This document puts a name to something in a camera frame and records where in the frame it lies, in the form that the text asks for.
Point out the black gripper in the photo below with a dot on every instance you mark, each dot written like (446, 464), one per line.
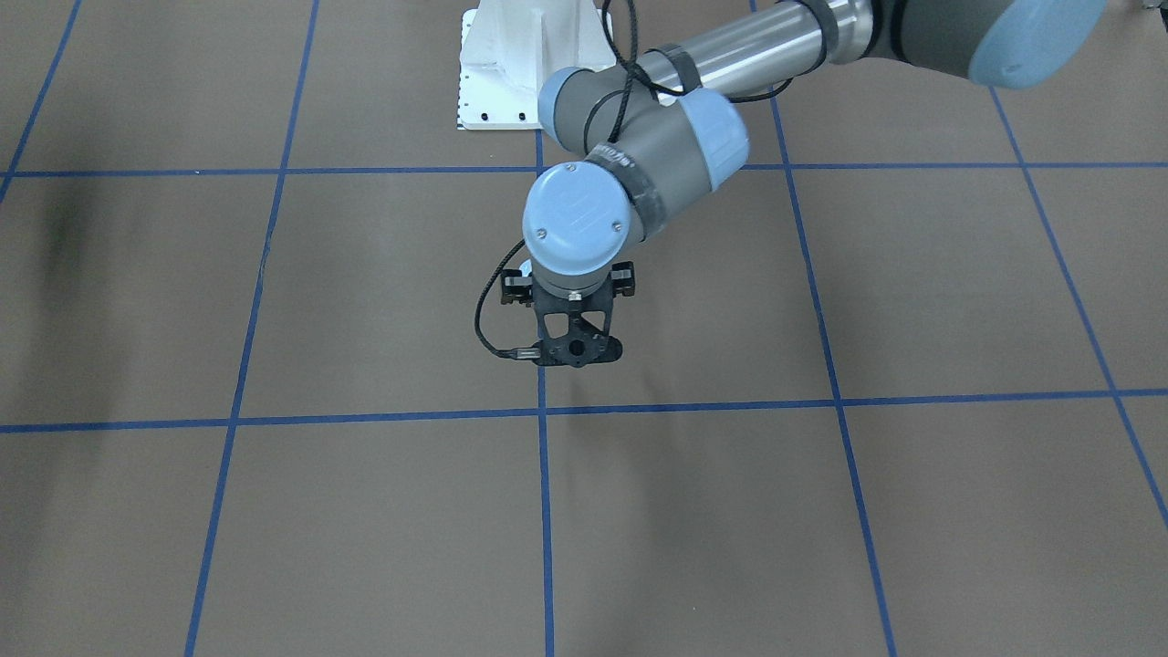
(516, 286)

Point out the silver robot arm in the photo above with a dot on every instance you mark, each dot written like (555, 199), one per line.
(661, 128)

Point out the brown paper table cover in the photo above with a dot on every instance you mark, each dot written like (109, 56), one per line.
(365, 502)

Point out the blue tape grid lines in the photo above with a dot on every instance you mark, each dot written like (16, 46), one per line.
(543, 411)

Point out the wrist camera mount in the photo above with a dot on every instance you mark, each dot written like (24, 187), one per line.
(587, 339)

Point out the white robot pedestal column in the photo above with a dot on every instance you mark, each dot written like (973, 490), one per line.
(509, 49)

